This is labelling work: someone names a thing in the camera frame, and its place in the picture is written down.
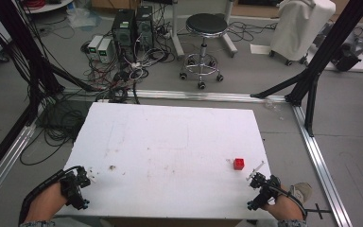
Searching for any black frame strut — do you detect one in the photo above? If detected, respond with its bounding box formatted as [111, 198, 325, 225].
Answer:
[304, 73, 321, 138]

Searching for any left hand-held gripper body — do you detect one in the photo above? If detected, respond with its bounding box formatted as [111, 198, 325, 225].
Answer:
[60, 170, 82, 203]

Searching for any black device on floor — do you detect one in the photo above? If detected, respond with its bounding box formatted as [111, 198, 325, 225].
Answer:
[315, 22, 363, 73]

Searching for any white covered cart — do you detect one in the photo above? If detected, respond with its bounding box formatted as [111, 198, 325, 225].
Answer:
[268, 0, 337, 67]

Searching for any black frame post with cables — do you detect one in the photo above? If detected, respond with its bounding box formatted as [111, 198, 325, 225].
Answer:
[0, 0, 99, 127]

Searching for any white power supply box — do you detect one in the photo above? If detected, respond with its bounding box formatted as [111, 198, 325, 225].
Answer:
[87, 34, 104, 61]
[96, 38, 112, 64]

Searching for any black round stool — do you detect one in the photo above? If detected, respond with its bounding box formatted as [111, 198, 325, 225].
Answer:
[179, 12, 230, 91]

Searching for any person's beige shoe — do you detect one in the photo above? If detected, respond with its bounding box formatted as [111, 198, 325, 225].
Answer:
[289, 182, 314, 204]

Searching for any white round table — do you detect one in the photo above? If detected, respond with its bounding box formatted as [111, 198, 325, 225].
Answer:
[22, 0, 75, 15]

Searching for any tangle of floor cables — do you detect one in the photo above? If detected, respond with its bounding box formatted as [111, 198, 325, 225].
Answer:
[79, 18, 178, 105]

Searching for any white floor board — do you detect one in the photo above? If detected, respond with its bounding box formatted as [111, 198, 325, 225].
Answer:
[305, 50, 363, 74]

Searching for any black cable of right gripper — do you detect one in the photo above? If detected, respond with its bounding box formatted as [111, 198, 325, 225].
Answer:
[272, 183, 308, 220]

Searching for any black cable coil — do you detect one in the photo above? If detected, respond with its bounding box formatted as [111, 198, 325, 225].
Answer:
[19, 98, 91, 166]

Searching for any aluminium floor rail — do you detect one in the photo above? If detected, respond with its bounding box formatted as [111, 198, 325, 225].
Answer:
[291, 104, 354, 227]
[0, 103, 45, 214]
[62, 88, 288, 104]

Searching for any black computer tower green label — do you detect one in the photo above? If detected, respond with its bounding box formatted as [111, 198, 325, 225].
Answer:
[111, 9, 137, 64]

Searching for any white thin plastic strip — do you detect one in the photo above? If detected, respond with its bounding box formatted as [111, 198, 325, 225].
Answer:
[246, 161, 266, 182]

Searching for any person's left hand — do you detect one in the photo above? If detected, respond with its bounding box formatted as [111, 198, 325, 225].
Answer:
[23, 181, 69, 225]

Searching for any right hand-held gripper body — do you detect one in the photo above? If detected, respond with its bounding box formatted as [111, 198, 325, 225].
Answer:
[259, 175, 282, 203]

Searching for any clear plastic bag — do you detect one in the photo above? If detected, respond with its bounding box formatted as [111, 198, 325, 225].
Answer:
[65, 7, 102, 29]

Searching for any red cube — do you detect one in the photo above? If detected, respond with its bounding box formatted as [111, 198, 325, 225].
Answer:
[233, 157, 246, 171]

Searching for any white table stand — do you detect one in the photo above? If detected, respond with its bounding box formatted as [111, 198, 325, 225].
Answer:
[170, 0, 239, 61]

